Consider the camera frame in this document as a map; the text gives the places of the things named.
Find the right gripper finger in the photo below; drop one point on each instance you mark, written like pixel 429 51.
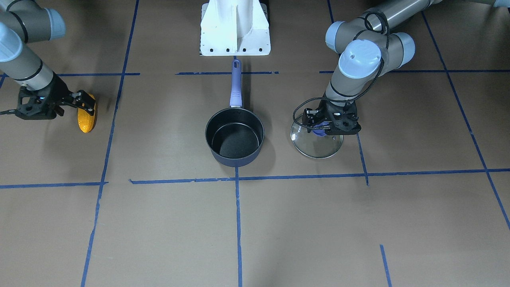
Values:
pixel 84 109
pixel 81 99

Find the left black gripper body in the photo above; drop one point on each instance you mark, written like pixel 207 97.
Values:
pixel 310 117

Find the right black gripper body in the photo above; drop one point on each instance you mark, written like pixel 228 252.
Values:
pixel 57 94

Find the yellow toy corn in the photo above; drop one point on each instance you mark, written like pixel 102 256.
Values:
pixel 87 123

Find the glass pot lid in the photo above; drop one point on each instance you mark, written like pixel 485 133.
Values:
pixel 315 144

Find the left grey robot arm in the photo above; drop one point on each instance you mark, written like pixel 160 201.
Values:
pixel 367 49

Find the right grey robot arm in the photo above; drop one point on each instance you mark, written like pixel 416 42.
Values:
pixel 23 22

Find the dark blue saucepan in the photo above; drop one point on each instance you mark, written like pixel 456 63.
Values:
pixel 235 135

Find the white mounting pillar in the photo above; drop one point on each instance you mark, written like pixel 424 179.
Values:
pixel 235 28

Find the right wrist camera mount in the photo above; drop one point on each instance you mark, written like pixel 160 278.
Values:
pixel 36 104

